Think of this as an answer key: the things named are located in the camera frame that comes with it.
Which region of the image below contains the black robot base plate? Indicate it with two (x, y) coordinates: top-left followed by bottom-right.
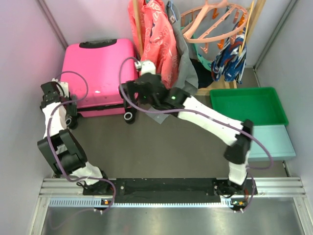
(83, 177), (259, 204)

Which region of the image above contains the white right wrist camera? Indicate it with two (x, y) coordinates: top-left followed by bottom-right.
(134, 60), (156, 76)

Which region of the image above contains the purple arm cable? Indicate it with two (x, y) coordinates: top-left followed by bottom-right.
(46, 70), (115, 213)
(118, 56), (274, 213)

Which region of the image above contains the teal round clothes hanger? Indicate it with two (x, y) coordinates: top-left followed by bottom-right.
(183, 37), (212, 72)

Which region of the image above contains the wooden clothes rack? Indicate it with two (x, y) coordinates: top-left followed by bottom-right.
(132, 0), (267, 96)

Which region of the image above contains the light blue plastic tray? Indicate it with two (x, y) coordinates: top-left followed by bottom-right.
(248, 125), (296, 162)

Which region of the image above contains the grey hanging garment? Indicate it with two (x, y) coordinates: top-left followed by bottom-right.
(165, 0), (199, 95)

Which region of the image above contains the blue white patterned garment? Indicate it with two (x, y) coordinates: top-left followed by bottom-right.
(211, 26), (246, 84)

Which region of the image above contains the dark navy folded garment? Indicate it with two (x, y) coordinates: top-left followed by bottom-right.
(191, 59), (213, 89)

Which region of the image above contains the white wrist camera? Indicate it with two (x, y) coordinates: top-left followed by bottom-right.
(134, 60), (156, 76)
(52, 78), (70, 98)

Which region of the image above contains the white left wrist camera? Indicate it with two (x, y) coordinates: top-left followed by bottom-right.
(52, 78), (70, 98)

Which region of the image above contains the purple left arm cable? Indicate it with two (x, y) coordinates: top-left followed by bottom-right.
(46, 70), (115, 213)

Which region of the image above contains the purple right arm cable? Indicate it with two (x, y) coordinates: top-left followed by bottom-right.
(118, 56), (274, 213)

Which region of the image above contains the pink hard-shell suitcase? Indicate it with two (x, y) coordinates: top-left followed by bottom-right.
(60, 39), (138, 124)

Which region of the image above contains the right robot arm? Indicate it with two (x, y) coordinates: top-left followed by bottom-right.
(119, 73), (253, 194)

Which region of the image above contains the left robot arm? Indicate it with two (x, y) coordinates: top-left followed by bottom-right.
(37, 79), (112, 195)

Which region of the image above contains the pink round clothes hanger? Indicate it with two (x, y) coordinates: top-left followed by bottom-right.
(180, 0), (255, 53)

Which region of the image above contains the aluminium rail frame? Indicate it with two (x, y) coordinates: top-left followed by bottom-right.
(30, 177), (313, 235)

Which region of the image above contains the coral patterned jacket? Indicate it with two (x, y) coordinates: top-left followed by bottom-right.
(137, 0), (179, 89)

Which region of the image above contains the green plastic tray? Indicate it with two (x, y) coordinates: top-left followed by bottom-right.
(210, 87), (289, 126)

